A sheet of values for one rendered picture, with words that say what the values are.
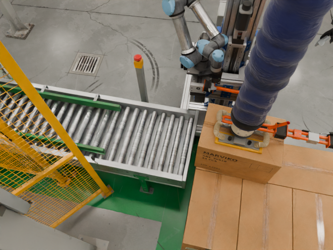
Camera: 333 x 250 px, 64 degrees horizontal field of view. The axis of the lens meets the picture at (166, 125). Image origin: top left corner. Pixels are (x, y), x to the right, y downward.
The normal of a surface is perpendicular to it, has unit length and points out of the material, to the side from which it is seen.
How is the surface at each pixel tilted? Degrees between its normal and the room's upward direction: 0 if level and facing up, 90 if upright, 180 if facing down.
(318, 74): 0
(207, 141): 0
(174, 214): 0
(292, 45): 104
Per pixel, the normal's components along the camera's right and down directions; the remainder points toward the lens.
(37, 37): -0.03, -0.50
